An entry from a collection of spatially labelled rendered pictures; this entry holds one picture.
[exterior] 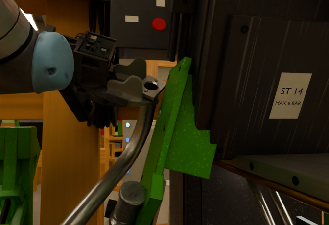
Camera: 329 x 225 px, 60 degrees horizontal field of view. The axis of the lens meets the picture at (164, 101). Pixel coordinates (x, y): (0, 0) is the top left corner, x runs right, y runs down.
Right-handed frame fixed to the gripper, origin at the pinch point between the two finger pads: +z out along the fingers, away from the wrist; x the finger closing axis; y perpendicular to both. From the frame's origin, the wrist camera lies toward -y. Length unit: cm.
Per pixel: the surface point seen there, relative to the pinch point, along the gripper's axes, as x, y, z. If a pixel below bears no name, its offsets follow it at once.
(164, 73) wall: 868, -582, 117
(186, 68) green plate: -6.2, 11.6, 2.7
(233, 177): -4.8, -10.7, 20.8
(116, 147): 583, -731, 14
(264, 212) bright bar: -19.7, 2.2, 17.1
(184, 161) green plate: -14.4, 1.8, 5.9
